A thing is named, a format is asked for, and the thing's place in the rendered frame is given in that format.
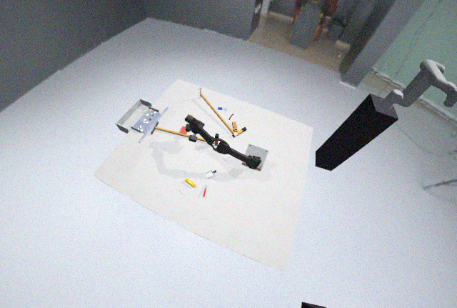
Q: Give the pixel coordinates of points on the long tan scraper with black blade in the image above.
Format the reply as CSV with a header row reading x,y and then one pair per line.
x,y
186,135

